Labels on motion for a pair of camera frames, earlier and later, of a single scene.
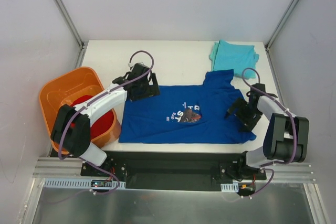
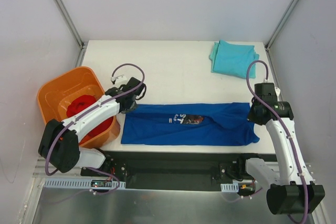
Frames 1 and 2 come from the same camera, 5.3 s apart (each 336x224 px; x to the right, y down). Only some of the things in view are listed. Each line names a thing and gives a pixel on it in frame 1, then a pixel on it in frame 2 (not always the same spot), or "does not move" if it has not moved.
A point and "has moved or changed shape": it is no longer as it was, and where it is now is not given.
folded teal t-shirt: x=226 y=56 does not move
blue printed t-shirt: x=187 y=114 has moved or changed shape
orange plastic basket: x=66 y=88 does not move
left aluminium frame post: x=65 y=14 does not move
